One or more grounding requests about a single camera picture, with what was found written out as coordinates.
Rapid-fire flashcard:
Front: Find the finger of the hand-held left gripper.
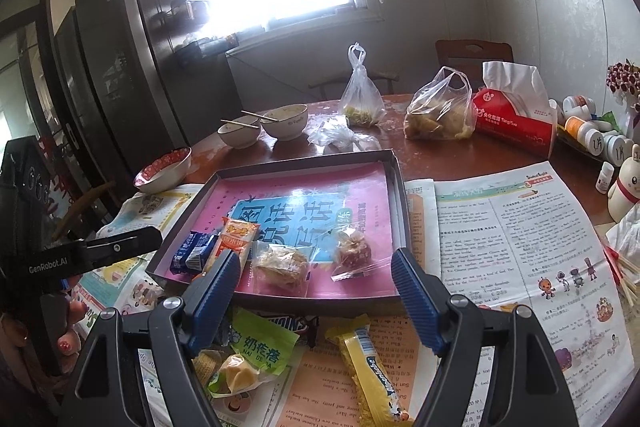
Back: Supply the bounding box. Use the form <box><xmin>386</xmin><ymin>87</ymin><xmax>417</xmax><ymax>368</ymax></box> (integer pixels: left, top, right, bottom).
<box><xmin>82</xmin><ymin>227</ymin><xmax>163</xmax><ymax>270</ymax></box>

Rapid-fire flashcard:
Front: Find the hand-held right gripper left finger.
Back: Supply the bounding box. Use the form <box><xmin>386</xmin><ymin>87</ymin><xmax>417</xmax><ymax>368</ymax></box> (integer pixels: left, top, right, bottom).
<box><xmin>60</xmin><ymin>249</ymin><xmax>242</xmax><ymax>427</ymax></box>

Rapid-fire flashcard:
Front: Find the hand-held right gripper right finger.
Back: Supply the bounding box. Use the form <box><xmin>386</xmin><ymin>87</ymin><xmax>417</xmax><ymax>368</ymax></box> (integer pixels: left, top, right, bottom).
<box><xmin>390</xmin><ymin>248</ymin><xmax>573</xmax><ymax>427</ymax></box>

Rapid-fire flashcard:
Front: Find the blue cookie packet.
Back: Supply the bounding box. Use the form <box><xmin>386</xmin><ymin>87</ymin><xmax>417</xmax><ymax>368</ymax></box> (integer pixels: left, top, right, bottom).
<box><xmin>170</xmin><ymin>231</ymin><xmax>218</xmax><ymax>275</ymax></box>

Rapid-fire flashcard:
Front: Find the orange snack packet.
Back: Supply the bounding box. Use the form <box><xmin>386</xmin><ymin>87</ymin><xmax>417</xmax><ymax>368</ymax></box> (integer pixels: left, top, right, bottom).
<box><xmin>202</xmin><ymin>217</ymin><xmax>262</xmax><ymax>278</ymax></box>

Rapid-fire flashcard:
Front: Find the green snack packet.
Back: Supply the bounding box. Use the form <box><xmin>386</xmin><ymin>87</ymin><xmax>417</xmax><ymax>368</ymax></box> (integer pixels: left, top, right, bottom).
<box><xmin>206</xmin><ymin>307</ymin><xmax>301</xmax><ymax>400</ymax></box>

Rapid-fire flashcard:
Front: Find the yellow snack bar packet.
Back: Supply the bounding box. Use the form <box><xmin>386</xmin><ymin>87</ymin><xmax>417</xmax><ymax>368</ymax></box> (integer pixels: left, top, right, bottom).
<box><xmin>325</xmin><ymin>314</ymin><xmax>416</xmax><ymax>425</ymax></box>

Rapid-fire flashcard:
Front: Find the clear reddish cake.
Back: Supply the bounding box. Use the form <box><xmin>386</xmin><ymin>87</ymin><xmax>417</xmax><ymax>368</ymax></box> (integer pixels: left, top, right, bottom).
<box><xmin>330</xmin><ymin>227</ymin><xmax>391</xmax><ymax>283</ymax></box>

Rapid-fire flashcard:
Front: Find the brown chocolate bar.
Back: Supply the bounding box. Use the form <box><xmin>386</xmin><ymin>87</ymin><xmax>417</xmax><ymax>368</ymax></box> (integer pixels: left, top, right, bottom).
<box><xmin>262</xmin><ymin>314</ymin><xmax>321</xmax><ymax>350</ymax></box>

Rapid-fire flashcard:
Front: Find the shallow dark cardboard box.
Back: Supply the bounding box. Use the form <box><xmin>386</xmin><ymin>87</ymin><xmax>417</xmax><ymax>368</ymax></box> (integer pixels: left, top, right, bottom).
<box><xmin>145</xmin><ymin>148</ymin><xmax>407</xmax><ymax>315</ymax></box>

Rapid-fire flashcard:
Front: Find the person's left hand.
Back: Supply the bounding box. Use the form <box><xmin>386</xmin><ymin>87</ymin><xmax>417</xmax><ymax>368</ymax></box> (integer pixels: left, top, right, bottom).
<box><xmin>50</xmin><ymin>277</ymin><xmax>86</xmax><ymax>358</ymax></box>

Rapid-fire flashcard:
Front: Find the colourful illustrated newspaper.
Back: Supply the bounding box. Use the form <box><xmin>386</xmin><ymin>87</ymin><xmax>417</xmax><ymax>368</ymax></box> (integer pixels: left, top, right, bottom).
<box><xmin>75</xmin><ymin>184</ymin><xmax>206</xmax><ymax>343</ymax></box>

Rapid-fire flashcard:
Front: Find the red patterned bowl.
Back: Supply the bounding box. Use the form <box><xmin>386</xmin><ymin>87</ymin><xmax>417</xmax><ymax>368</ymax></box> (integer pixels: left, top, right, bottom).
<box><xmin>132</xmin><ymin>146</ymin><xmax>193</xmax><ymax>194</ymax></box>

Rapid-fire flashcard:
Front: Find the newspaper with green heading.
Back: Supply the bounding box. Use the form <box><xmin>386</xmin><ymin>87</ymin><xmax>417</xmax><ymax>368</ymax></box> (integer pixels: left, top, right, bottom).
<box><xmin>135</xmin><ymin>347</ymin><xmax>221</xmax><ymax>427</ymax></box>

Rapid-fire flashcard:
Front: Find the white printed newspaper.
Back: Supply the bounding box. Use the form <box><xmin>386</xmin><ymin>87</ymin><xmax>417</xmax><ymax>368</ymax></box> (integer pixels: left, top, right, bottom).
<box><xmin>405</xmin><ymin>162</ymin><xmax>636</xmax><ymax>427</ymax></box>

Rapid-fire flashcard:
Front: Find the orange printed newspaper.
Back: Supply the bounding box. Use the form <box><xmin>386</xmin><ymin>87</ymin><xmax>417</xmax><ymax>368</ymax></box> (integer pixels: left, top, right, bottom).
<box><xmin>270</xmin><ymin>314</ymin><xmax>451</xmax><ymax>427</ymax></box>

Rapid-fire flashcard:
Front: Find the white ceramic bowl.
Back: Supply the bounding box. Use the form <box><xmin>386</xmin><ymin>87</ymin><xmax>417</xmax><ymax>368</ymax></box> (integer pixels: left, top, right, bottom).
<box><xmin>217</xmin><ymin>117</ymin><xmax>262</xmax><ymax>150</ymax></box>
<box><xmin>259</xmin><ymin>104</ymin><xmax>308</xmax><ymax>142</ymax></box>

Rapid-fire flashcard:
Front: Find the dark refrigerator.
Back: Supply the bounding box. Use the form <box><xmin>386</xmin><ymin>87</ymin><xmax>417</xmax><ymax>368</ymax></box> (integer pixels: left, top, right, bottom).
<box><xmin>54</xmin><ymin>0</ymin><xmax>236</xmax><ymax>192</ymax></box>

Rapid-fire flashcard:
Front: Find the crumpled clear plastic bag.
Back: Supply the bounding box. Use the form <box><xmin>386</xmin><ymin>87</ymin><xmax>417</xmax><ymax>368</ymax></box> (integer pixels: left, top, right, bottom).
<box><xmin>306</xmin><ymin>117</ymin><xmax>383</xmax><ymax>152</ymax></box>

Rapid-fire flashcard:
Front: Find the plastic bag of fried food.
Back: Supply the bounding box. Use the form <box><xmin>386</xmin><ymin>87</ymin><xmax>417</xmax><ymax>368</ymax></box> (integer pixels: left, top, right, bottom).
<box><xmin>404</xmin><ymin>66</ymin><xmax>476</xmax><ymax>142</ymax></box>

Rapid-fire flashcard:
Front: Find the glass door with red decals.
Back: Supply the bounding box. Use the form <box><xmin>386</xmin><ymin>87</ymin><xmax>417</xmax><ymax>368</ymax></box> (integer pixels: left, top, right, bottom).
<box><xmin>0</xmin><ymin>7</ymin><xmax>66</xmax><ymax>148</ymax></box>

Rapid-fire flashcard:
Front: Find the red tissue pack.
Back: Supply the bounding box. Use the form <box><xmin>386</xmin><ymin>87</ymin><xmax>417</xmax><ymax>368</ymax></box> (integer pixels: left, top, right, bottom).
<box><xmin>472</xmin><ymin>61</ymin><xmax>558</xmax><ymax>160</ymax></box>

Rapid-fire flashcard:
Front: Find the tied clear plastic bag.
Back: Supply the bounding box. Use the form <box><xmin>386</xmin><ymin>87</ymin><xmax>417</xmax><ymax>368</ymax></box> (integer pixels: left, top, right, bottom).
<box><xmin>339</xmin><ymin>43</ymin><xmax>387</xmax><ymax>128</ymax></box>

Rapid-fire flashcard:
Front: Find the bundle of bamboo skewers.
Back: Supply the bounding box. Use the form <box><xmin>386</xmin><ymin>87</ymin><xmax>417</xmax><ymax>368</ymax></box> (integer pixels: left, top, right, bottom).
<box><xmin>602</xmin><ymin>244</ymin><xmax>640</xmax><ymax>303</ymax></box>

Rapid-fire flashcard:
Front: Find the crumpled white tissue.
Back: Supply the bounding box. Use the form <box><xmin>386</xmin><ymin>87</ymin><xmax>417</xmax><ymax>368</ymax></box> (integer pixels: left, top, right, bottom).
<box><xmin>605</xmin><ymin>207</ymin><xmax>640</xmax><ymax>268</ymax></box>

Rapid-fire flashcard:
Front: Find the small white bottle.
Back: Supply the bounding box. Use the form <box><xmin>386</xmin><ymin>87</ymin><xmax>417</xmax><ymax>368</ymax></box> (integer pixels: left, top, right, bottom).
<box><xmin>595</xmin><ymin>162</ymin><xmax>616</xmax><ymax>194</ymax></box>

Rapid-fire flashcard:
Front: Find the orange and white medicine bottle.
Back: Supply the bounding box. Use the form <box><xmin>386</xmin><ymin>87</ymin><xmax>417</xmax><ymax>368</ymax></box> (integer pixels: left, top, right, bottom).
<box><xmin>564</xmin><ymin>116</ymin><xmax>608</xmax><ymax>148</ymax></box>

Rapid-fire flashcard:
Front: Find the white rabbit figurine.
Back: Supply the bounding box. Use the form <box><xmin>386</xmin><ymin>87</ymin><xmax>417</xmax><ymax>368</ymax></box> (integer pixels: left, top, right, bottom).
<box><xmin>607</xmin><ymin>144</ymin><xmax>640</xmax><ymax>220</ymax></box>

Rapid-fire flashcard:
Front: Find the dark wooden chair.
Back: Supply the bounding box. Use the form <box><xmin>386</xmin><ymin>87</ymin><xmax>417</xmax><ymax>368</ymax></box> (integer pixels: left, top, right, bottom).
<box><xmin>434</xmin><ymin>39</ymin><xmax>515</xmax><ymax>75</ymax></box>

